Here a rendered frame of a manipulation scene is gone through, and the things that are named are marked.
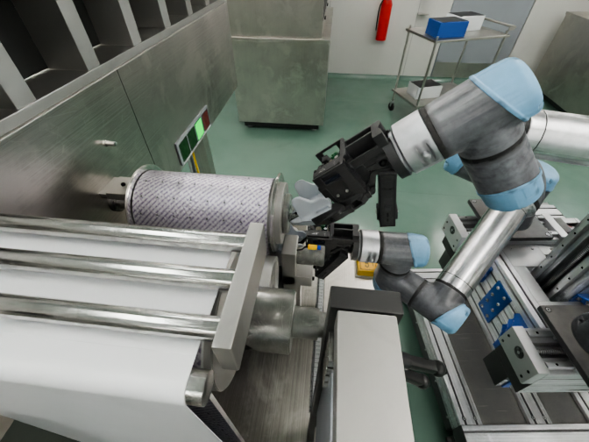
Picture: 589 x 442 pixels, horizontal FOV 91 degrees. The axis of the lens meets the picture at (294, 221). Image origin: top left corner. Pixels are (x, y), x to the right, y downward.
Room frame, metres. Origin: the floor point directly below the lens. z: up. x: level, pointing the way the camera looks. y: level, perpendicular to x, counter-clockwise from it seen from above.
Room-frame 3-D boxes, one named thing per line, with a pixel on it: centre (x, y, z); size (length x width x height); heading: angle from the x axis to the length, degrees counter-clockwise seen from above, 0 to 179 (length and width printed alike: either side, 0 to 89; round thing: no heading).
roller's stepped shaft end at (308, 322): (0.14, -0.03, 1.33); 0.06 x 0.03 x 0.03; 84
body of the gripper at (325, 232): (0.44, -0.09, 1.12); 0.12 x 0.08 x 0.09; 84
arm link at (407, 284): (0.41, -0.25, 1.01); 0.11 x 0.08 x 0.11; 44
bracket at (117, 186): (0.43, 0.32, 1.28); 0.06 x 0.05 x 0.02; 84
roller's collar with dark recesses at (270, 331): (0.14, 0.03, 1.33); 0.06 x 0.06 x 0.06; 84
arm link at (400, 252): (0.43, -0.24, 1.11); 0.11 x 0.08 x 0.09; 84
